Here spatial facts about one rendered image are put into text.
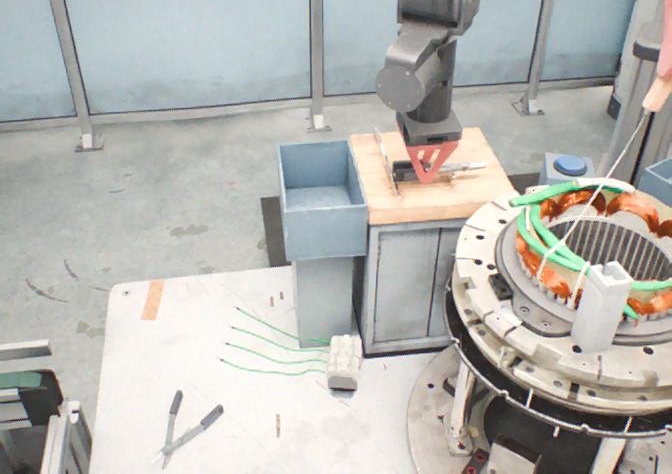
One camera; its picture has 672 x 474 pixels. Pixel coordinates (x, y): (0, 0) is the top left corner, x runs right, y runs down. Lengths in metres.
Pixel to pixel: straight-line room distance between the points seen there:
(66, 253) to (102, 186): 0.42
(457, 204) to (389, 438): 0.33
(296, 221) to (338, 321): 0.22
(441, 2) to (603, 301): 0.36
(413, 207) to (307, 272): 0.19
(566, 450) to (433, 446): 0.18
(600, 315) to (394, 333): 0.46
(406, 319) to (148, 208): 1.85
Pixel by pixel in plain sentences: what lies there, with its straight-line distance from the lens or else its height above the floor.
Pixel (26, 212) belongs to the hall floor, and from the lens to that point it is 2.92.
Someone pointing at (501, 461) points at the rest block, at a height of 0.85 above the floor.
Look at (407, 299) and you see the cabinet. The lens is 1.04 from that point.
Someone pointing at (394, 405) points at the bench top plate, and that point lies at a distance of 1.05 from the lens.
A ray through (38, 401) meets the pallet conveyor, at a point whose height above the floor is 0.73.
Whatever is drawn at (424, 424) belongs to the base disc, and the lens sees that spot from 1.01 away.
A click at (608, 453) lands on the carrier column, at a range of 0.85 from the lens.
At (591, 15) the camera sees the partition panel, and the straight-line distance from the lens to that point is 3.42.
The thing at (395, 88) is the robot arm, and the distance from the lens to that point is 0.79.
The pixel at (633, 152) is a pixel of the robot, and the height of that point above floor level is 0.99.
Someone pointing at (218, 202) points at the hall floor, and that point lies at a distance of 2.77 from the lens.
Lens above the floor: 1.61
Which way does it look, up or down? 38 degrees down
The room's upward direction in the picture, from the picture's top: straight up
